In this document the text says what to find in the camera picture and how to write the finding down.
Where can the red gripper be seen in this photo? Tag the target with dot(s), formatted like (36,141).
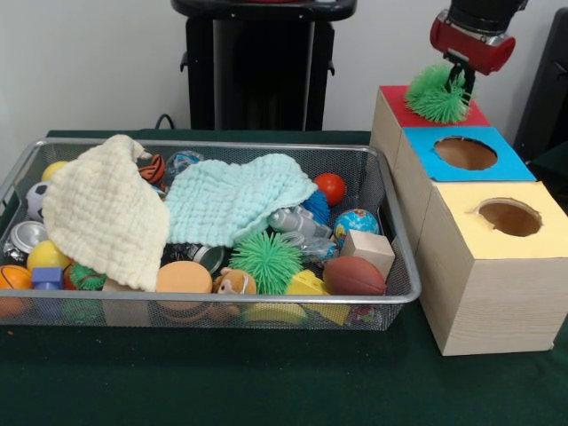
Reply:
(470,46)

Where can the green spiky ball with eyes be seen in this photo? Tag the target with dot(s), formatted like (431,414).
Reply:
(435,98)

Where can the clear mesh bin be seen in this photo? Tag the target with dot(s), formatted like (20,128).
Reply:
(397,266)

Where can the wooden box with three holes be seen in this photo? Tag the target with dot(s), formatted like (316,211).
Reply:
(497,302)

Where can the dark green side table cloth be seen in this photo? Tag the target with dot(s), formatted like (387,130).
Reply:
(555,170)

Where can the red ball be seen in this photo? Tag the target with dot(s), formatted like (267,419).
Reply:
(330,188)

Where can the blue globe ball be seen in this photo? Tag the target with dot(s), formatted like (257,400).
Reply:
(357,224)

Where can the blue spiky ball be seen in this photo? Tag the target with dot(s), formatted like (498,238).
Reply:
(318,208)

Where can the plain wooden block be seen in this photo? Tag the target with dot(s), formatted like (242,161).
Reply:
(368,251)

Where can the brown toy football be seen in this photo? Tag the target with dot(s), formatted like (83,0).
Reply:
(354,276)

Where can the mint green muslin cloth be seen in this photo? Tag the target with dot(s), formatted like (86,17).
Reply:
(231,200)

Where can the plain green spiky ball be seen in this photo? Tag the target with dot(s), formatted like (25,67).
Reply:
(266,262)

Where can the dark green tablecloth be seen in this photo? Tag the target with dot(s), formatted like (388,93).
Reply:
(266,382)

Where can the cream muslin cloth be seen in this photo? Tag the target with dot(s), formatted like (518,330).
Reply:
(102,213)

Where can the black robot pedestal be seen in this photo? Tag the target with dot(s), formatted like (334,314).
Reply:
(257,71)

